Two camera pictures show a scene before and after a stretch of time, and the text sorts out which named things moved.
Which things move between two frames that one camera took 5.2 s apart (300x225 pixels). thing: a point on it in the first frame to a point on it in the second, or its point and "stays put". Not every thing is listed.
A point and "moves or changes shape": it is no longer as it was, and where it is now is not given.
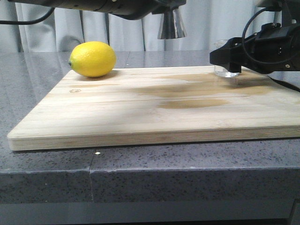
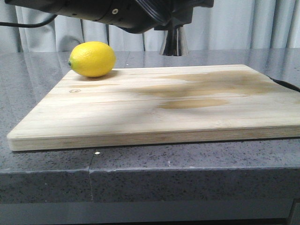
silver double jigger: (171, 25) moves or changes shape
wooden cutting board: (160, 105) stays put
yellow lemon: (93, 59) stays put
